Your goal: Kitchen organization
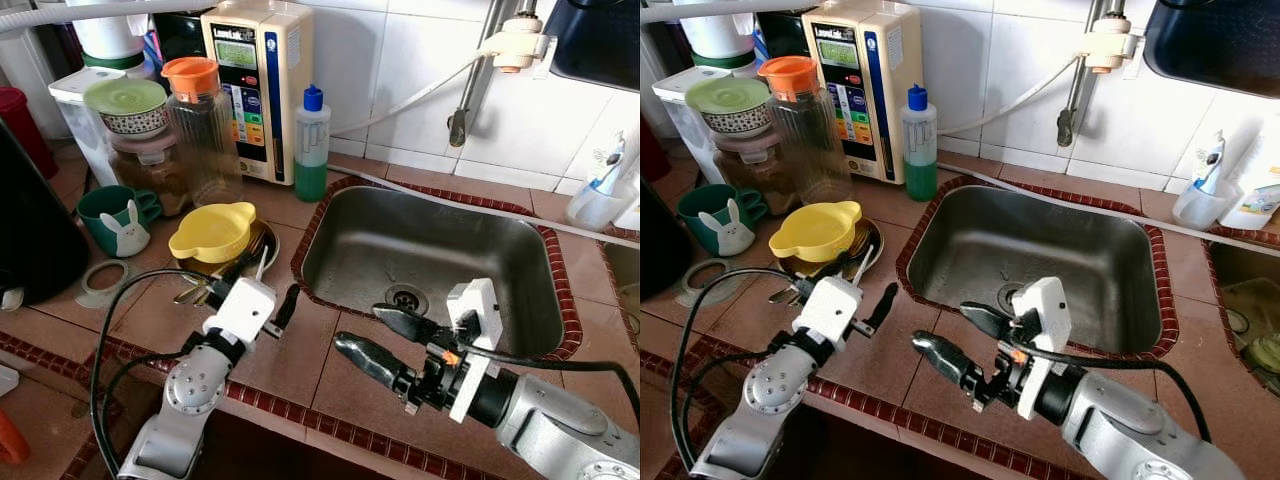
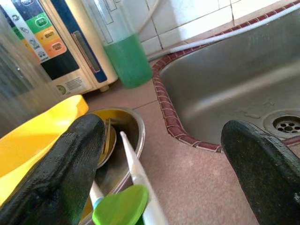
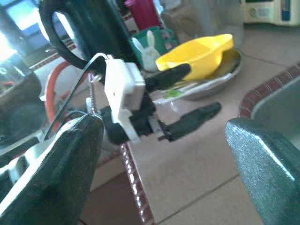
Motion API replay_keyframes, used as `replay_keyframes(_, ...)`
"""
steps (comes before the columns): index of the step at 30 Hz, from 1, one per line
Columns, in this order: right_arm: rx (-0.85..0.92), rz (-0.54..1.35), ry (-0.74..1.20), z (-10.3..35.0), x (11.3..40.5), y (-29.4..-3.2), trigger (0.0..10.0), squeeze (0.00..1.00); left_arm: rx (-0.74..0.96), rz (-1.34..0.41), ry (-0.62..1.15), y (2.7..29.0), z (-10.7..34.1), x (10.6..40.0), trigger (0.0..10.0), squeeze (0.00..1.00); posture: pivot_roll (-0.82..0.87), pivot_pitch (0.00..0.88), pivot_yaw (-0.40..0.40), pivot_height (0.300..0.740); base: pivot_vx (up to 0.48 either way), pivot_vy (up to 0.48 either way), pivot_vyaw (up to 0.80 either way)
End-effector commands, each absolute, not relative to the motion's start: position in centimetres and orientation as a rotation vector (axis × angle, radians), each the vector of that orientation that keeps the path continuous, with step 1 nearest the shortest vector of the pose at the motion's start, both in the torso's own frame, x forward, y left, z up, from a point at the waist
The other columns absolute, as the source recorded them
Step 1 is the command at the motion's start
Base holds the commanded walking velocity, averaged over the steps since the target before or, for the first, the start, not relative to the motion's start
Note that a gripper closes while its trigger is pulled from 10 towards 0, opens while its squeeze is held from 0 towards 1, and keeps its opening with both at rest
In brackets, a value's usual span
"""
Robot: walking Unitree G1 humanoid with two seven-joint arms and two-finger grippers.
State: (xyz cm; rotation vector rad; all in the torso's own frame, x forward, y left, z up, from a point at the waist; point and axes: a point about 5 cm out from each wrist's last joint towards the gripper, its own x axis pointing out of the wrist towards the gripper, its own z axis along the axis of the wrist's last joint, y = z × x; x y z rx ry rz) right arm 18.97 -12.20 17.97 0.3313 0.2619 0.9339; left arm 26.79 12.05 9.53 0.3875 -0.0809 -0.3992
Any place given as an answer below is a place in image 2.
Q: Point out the steel bowl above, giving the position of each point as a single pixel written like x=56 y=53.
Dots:
x=122 y=164

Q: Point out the glass pitcher orange lid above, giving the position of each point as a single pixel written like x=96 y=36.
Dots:
x=18 y=82

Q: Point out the steel sink drain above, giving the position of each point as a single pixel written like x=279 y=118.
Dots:
x=287 y=126

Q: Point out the green dish soap bottle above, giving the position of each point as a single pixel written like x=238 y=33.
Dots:
x=131 y=63

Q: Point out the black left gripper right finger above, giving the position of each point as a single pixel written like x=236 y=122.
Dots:
x=264 y=175

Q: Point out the yellow plastic bowl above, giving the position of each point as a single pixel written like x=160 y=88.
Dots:
x=28 y=140

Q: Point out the cream water ionizer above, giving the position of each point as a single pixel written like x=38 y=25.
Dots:
x=70 y=47

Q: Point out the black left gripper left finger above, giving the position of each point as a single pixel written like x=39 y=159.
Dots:
x=54 y=178

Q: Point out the steel kitchen sink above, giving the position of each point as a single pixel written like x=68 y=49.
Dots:
x=222 y=70

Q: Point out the green plastic spoon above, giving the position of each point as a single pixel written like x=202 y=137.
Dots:
x=122 y=206

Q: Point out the steel spoon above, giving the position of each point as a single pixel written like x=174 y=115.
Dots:
x=112 y=145

